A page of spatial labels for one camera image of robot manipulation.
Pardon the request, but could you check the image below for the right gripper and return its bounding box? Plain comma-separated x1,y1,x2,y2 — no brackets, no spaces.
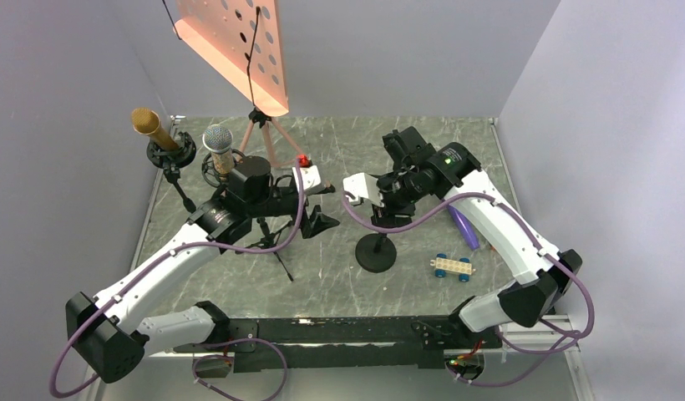
371,167,427,229

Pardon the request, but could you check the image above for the black round-base stand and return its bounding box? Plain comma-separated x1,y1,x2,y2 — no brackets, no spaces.
354,214,412,274
382,126,436,170

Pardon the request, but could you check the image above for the purple microphone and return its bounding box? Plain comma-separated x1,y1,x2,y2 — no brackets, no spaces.
447,206,480,251

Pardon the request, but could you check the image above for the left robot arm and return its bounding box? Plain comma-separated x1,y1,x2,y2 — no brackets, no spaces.
65,156,339,383

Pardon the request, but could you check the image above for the black tripod mic stand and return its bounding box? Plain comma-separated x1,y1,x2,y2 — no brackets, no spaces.
201,150,296,249

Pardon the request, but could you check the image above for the silver mesh glitter microphone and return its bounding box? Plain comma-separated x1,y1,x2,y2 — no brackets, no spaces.
202,124,235,176

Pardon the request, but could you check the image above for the pink music stand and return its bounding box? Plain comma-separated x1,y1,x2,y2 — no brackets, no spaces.
173,0,303,168

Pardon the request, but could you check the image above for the gold microphone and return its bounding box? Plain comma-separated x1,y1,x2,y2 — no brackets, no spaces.
130,108,180,151

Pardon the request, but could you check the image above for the toy brick car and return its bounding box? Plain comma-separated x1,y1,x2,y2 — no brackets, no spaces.
429,253,476,282

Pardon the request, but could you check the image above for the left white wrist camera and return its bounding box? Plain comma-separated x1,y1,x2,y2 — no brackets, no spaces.
292,154,323,194

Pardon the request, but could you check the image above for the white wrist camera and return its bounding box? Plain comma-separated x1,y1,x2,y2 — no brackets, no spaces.
342,173,384,207
292,154,323,194

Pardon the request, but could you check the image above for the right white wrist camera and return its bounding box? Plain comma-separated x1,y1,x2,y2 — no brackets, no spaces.
342,173,384,207

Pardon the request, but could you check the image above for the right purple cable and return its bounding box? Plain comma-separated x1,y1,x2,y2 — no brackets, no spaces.
341,190,596,388

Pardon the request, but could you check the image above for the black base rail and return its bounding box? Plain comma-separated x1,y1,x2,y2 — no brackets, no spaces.
173,314,501,373

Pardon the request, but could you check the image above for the black shock-mount stand left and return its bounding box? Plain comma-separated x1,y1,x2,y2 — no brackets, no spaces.
146,132,196,213

